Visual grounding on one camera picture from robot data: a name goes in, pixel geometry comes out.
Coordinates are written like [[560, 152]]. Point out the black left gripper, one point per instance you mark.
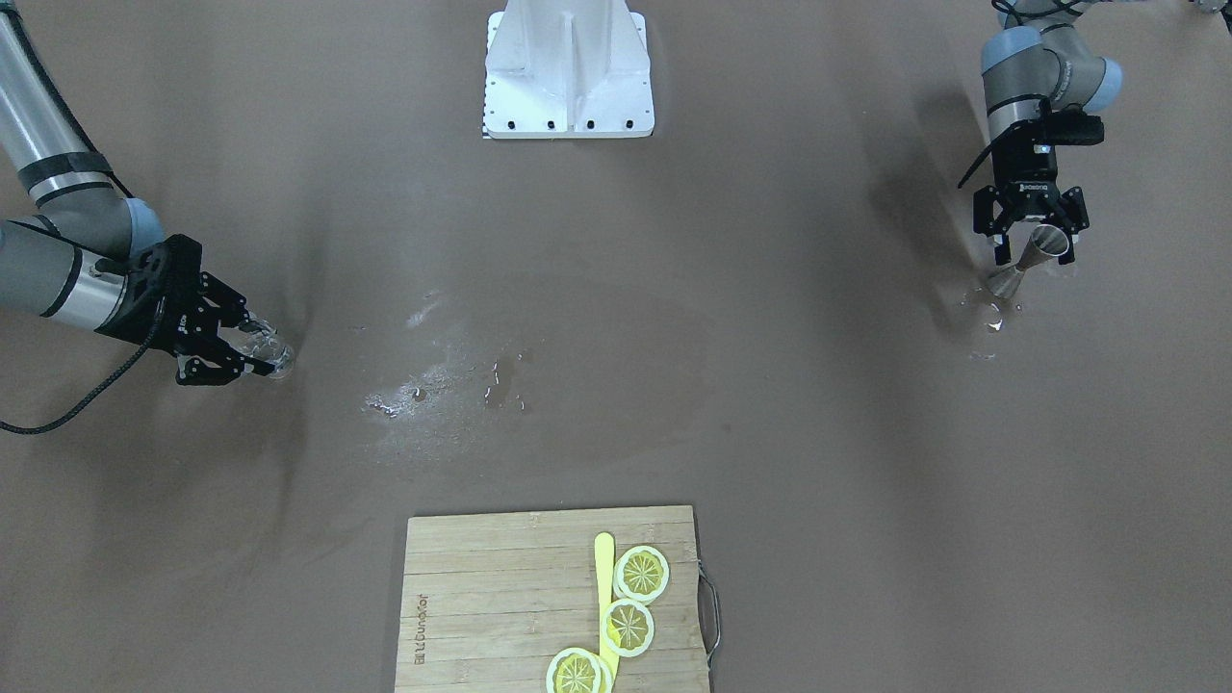
[[1028, 173]]

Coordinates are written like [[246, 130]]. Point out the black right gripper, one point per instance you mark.
[[138, 306]]

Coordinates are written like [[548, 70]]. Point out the steel double jigger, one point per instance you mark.
[[1046, 242]]

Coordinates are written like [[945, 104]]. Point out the clear glass measuring cup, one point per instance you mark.
[[261, 341]]

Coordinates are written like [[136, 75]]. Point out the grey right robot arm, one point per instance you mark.
[[94, 256]]

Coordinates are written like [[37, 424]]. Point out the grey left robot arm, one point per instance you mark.
[[1043, 88]]

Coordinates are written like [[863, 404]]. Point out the bamboo cutting board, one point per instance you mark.
[[489, 599]]

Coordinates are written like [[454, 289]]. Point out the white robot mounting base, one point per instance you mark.
[[567, 69]]

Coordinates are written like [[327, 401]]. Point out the yellow plastic knife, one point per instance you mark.
[[604, 560]]

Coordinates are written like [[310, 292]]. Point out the lemon slice far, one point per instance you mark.
[[641, 574]]

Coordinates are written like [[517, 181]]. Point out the lemon slice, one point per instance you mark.
[[627, 628], [577, 670], [641, 574]]

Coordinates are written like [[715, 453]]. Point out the lemon slice near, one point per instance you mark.
[[577, 670]]

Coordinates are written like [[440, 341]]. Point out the lemon slice middle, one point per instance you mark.
[[627, 628]]

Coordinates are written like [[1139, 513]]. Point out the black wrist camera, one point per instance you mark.
[[1072, 128]]

